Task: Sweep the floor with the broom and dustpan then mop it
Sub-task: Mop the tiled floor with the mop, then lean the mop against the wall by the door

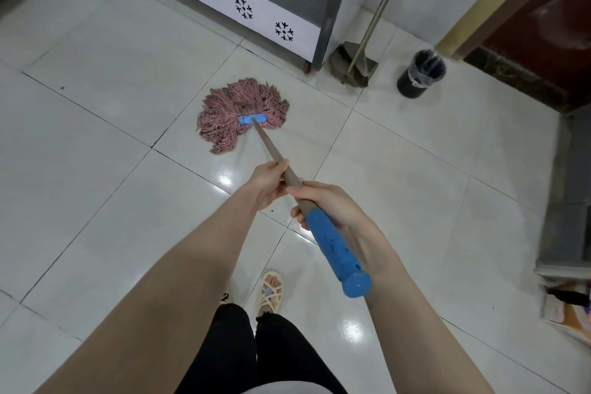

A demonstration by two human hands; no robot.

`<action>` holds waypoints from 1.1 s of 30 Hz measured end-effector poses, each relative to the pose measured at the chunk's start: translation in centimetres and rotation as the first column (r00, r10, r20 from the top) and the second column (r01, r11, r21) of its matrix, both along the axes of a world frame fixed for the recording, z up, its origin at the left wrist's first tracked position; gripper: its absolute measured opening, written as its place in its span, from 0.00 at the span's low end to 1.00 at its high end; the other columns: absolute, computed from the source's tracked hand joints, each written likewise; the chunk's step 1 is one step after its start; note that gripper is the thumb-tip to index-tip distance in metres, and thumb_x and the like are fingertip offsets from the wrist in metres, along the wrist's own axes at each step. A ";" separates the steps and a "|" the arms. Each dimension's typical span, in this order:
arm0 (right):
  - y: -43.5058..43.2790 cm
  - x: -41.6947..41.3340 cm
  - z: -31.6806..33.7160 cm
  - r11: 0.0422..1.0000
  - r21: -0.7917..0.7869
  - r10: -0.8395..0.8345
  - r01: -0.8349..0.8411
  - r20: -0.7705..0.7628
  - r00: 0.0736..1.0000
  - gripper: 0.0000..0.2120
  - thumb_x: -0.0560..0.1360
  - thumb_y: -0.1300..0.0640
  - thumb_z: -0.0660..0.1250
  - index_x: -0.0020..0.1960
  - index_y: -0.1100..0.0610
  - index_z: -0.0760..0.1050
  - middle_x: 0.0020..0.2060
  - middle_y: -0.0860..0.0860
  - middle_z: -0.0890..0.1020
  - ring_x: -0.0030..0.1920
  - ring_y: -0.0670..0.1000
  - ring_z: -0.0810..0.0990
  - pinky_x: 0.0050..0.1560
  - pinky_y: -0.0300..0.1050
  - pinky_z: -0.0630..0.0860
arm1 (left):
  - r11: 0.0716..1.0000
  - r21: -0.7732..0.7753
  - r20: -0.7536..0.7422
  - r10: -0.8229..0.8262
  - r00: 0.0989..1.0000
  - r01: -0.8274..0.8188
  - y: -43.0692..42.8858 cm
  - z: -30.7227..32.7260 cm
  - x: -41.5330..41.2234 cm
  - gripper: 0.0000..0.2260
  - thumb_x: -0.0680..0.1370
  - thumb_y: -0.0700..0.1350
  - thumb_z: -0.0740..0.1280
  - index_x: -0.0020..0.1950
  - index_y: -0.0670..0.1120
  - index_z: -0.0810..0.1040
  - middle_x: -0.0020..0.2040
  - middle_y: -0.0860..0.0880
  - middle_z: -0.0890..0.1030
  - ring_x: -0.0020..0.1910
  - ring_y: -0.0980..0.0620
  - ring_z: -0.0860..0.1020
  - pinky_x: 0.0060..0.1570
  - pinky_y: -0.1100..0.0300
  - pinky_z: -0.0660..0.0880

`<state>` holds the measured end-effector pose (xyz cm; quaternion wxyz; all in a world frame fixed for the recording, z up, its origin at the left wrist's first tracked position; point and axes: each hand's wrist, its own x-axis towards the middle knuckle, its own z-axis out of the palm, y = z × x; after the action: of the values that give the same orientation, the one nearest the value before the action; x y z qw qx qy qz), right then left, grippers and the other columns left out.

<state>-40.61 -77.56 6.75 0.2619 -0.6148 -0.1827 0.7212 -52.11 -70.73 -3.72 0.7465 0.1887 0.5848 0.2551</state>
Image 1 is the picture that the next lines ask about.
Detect black trash bin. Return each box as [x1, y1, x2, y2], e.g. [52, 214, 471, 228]
[396, 49, 448, 99]

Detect person's left forearm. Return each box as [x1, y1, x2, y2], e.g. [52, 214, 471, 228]
[32, 190, 262, 394]

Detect person's right beige sandal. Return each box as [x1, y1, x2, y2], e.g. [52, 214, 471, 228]
[256, 270, 283, 318]

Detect person's left hand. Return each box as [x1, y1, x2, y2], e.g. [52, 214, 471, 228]
[242, 159, 304, 211]

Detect pink string mop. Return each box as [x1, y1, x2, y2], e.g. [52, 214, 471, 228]
[197, 78, 372, 299]

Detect person's black trousers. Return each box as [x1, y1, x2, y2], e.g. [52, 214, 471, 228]
[174, 304, 350, 394]

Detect person's right forearm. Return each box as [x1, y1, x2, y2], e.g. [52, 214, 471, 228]
[362, 241, 495, 394]

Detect dark red wooden door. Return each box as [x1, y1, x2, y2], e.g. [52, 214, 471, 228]
[436, 0, 591, 113]

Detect grey broom with yellow cap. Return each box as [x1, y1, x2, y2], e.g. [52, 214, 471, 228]
[341, 0, 416, 87]

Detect person's white shirt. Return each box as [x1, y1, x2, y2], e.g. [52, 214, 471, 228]
[239, 379, 333, 394]

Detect grey dustpan with yellow-tipped handle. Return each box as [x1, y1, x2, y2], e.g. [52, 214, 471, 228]
[328, 0, 416, 89]

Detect person's right hand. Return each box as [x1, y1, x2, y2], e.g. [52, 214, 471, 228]
[287, 181, 385, 247]

